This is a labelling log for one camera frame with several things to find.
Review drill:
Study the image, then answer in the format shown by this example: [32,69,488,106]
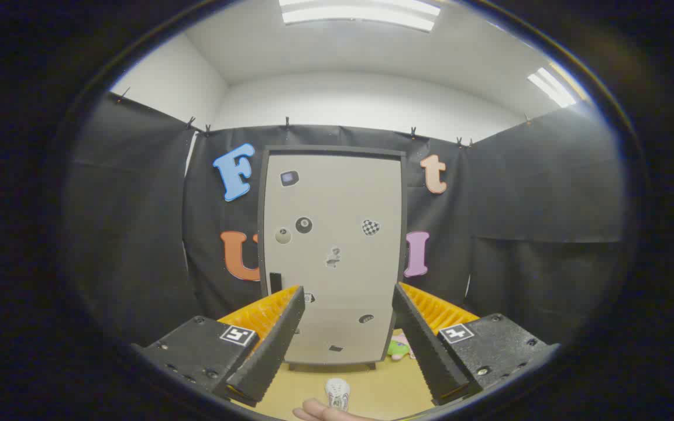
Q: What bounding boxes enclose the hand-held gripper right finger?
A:
[393,282,560,406]

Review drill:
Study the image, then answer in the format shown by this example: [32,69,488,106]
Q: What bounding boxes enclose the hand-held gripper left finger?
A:
[132,285,307,408]

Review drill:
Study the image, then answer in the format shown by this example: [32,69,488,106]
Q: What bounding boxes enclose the white shoe striped sides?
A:
[325,378,352,411]

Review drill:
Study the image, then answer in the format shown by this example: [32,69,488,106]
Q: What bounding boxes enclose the grey shoe cabinet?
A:
[258,145,408,370]

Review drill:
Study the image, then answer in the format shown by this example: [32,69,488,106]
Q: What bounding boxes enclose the pink green plush toy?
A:
[387,332,414,360]

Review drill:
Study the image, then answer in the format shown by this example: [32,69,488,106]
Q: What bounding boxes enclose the black backdrop cloth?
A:
[68,91,627,346]

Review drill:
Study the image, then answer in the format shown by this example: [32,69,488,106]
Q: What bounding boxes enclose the small ceiling light panel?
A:
[527,67,577,109]

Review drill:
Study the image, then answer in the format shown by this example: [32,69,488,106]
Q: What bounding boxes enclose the long ceiling light panel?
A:
[280,0,442,32]

